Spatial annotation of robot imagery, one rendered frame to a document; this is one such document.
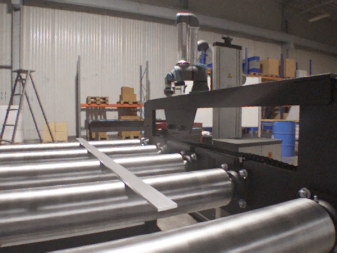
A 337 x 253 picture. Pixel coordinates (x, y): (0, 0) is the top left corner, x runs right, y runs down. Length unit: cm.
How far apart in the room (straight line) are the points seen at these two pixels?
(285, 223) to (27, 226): 49
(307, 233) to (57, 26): 1136
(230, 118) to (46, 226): 211
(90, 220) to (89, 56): 1075
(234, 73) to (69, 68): 921
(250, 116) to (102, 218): 546
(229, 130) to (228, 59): 71
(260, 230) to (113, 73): 1096
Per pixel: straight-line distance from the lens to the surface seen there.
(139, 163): 89
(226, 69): 245
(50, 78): 1099
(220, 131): 237
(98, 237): 165
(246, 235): 39
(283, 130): 632
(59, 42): 1129
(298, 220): 47
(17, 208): 58
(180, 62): 241
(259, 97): 69
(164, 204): 44
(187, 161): 100
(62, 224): 57
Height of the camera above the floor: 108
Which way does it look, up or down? 3 degrees down
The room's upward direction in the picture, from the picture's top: straight up
